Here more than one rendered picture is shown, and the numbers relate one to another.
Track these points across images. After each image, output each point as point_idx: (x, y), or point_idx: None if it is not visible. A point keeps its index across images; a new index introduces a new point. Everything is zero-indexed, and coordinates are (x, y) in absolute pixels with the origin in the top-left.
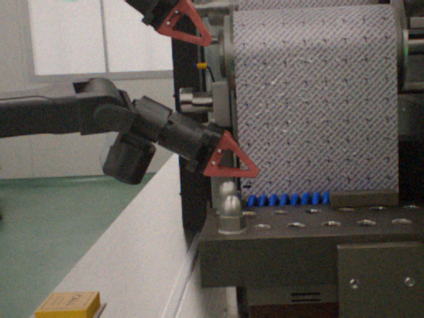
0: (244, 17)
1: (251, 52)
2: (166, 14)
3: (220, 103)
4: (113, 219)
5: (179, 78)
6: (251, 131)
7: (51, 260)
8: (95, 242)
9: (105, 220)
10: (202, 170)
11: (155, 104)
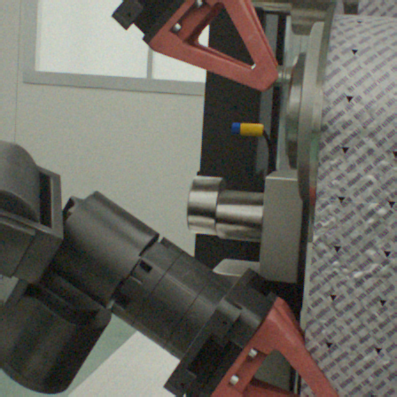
0: (361, 33)
1: (364, 121)
2: (174, 5)
3: (279, 227)
4: (120, 330)
5: (214, 139)
6: (339, 314)
7: (8, 387)
8: (84, 368)
9: (108, 330)
10: (206, 393)
11: (116, 218)
